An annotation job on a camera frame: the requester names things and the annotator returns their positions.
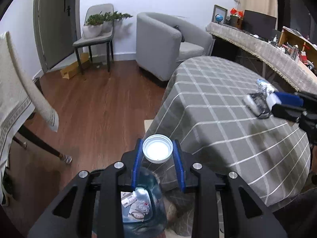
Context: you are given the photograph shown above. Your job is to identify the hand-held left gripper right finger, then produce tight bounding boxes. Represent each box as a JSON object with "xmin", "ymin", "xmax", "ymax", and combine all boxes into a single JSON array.
[{"xmin": 173, "ymin": 139, "xmax": 289, "ymax": 238}]

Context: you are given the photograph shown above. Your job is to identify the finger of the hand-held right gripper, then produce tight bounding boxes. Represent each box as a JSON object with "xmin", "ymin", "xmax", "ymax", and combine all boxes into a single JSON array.
[
  {"xmin": 271, "ymin": 103, "xmax": 307, "ymax": 123},
  {"xmin": 274, "ymin": 92, "xmax": 306, "ymax": 107}
]

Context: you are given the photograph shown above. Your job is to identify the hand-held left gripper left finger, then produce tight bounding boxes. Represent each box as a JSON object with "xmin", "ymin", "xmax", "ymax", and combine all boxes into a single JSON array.
[{"xmin": 27, "ymin": 139, "xmax": 143, "ymax": 238}]

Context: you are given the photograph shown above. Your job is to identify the dark blue waste bin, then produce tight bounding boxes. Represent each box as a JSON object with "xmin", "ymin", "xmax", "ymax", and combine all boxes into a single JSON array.
[{"xmin": 92, "ymin": 167, "xmax": 169, "ymax": 238}]

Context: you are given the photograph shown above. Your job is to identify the white round lid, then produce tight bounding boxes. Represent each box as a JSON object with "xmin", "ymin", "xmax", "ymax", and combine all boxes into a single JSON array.
[{"xmin": 142, "ymin": 134, "xmax": 174, "ymax": 164}]

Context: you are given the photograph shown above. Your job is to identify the blue white wipes packet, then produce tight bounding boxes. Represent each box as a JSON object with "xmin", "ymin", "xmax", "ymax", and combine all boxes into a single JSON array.
[{"xmin": 256, "ymin": 79, "xmax": 282, "ymax": 105}]

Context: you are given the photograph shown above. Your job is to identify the white printed paper carton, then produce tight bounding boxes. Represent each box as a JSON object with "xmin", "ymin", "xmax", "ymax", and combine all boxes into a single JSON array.
[{"xmin": 121, "ymin": 191, "xmax": 137, "ymax": 207}]

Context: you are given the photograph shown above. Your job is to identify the grey checked round tablecloth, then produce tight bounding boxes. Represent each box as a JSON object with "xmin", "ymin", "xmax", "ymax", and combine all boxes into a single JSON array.
[{"xmin": 145, "ymin": 56, "xmax": 311, "ymax": 236}]

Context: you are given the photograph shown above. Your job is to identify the wooden box with items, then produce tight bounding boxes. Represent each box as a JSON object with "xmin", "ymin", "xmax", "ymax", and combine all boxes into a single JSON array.
[{"xmin": 279, "ymin": 26, "xmax": 317, "ymax": 63}]

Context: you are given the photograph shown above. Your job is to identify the beige fringed desk cloth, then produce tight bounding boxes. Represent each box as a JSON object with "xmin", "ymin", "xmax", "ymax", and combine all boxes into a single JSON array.
[{"xmin": 206, "ymin": 22, "xmax": 317, "ymax": 95}]

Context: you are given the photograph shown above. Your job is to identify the black monitor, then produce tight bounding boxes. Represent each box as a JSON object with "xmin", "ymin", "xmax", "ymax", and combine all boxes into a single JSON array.
[{"xmin": 241, "ymin": 10, "xmax": 277, "ymax": 41}]

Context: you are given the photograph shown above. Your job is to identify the wooden speaker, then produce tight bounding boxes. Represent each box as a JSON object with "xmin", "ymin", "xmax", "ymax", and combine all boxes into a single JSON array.
[{"xmin": 230, "ymin": 15, "xmax": 243, "ymax": 29}]

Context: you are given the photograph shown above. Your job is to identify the small red flags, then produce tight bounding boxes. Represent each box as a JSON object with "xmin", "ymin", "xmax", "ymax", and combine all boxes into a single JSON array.
[{"xmin": 230, "ymin": 7, "xmax": 244, "ymax": 18}]

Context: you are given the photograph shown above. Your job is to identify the flat cardboard box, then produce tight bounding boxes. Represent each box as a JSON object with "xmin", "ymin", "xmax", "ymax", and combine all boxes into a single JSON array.
[{"xmin": 60, "ymin": 53, "xmax": 91, "ymax": 80}]

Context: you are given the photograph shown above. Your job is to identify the grey armchair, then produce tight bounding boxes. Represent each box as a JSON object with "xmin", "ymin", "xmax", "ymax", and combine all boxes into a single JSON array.
[{"xmin": 136, "ymin": 12, "xmax": 213, "ymax": 88}]

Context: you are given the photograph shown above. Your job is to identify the grey dining chair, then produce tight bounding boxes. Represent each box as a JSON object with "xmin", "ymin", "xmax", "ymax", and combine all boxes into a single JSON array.
[{"xmin": 73, "ymin": 4, "xmax": 115, "ymax": 75}]

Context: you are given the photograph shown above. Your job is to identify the potted plant white pot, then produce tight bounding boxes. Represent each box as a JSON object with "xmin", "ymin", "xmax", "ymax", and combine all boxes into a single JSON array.
[
  {"xmin": 101, "ymin": 11, "xmax": 133, "ymax": 33},
  {"xmin": 82, "ymin": 13, "xmax": 104, "ymax": 39}
]

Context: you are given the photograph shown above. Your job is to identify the beige patterned tablecloth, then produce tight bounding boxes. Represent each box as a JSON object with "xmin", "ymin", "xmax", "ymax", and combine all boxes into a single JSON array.
[{"xmin": 0, "ymin": 31, "xmax": 59, "ymax": 169}]

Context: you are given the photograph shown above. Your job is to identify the grey door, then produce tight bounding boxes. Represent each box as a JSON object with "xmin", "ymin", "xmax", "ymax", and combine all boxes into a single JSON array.
[{"xmin": 33, "ymin": 0, "xmax": 82, "ymax": 73}]

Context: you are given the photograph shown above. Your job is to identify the grey picture frame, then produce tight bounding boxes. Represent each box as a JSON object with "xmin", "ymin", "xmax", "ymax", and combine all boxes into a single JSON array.
[{"xmin": 212, "ymin": 4, "xmax": 228, "ymax": 25}]

